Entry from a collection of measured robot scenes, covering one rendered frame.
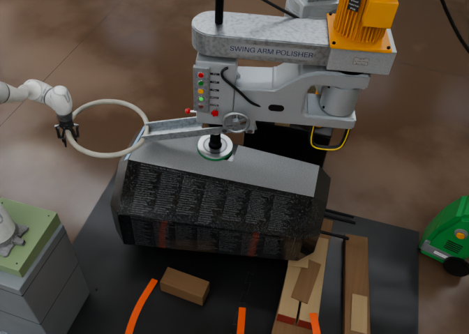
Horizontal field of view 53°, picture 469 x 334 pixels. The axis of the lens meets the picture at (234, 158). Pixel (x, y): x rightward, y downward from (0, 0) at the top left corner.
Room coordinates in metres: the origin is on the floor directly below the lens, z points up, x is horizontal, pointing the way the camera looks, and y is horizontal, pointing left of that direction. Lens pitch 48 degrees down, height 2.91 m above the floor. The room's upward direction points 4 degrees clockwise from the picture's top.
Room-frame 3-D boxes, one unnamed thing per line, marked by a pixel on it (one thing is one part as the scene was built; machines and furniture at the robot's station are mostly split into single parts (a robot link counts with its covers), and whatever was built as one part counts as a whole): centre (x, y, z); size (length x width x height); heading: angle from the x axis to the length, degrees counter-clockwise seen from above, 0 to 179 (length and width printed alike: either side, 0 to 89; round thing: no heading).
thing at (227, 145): (1.97, 0.12, 0.85); 0.21 x 0.21 x 0.01
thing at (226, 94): (1.96, 0.04, 1.32); 0.36 x 0.22 x 0.45; 89
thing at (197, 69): (1.85, 0.20, 1.37); 0.08 x 0.03 x 0.28; 89
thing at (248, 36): (1.96, -0.23, 1.62); 0.96 x 0.25 x 0.17; 89
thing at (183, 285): (1.41, 0.26, 0.07); 0.30 x 0.12 x 0.12; 73
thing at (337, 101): (1.95, -0.53, 1.35); 0.19 x 0.19 x 0.20
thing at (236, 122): (1.84, 0.01, 1.20); 0.15 x 0.10 x 0.15; 89
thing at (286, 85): (1.94, -0.27, 1.31); 0.74 x 0.23 x 0.49; 89
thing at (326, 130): (2.59, -0.41, 0.37); 0.66 x 0.66 x 0.74; 78
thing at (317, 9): (2.59, -0.41, 1.36); 0.35 x 0.35 x 0.41
